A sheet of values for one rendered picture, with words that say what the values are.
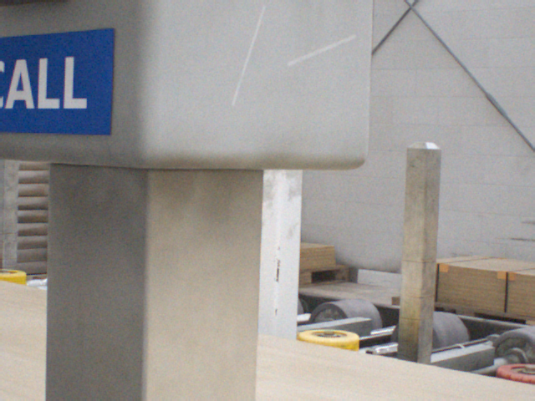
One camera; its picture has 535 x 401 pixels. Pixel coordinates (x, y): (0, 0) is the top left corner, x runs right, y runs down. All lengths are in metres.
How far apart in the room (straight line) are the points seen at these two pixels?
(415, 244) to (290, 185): 0.19
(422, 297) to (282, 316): 0.19
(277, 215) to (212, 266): 1.25
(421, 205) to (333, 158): 1.26
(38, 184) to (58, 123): 8.83
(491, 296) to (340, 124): 6.79
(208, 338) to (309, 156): 0.05
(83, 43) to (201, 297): 0.06
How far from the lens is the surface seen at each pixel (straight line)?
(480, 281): 7.05
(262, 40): 0.22
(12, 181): 2.22
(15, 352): 1.30
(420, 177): 1.49
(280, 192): 1.48
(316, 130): 0.23
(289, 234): 1.50
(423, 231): 1.49
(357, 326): 1.88
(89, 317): 0.24
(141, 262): 0.22
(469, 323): 2.08
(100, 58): 0.21
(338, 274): 9.17
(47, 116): 0.22
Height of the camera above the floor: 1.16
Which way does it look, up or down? 3 degrees down
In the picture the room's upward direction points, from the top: 2 degrees clockwise
